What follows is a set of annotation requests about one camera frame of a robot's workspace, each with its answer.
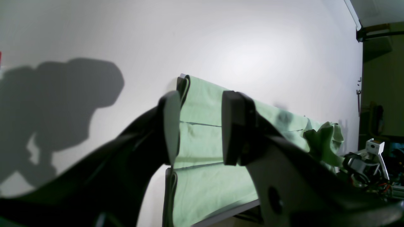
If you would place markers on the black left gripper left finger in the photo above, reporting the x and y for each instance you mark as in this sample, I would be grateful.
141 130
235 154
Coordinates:
107 187

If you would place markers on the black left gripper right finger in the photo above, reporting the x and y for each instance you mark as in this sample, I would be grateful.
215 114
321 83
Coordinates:
293 189

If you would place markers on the light green T-shirt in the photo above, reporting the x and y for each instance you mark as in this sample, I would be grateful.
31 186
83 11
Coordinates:
206 177

